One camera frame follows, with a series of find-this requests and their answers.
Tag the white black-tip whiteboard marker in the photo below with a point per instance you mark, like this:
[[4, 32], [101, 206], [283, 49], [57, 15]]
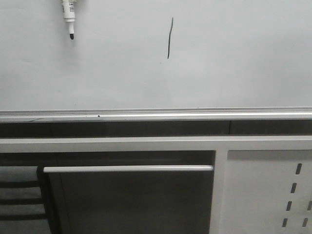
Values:
[[69, 16]]

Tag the white whiteboard with aluminium frame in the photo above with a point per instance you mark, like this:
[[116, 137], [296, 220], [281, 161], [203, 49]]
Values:
[[156, 60]]

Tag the white metal pegboard rack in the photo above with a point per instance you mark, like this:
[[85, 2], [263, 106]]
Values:
[[262, 184]]

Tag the white horizontal rail bar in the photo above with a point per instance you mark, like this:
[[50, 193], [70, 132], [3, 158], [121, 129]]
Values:
[[135, 168]]

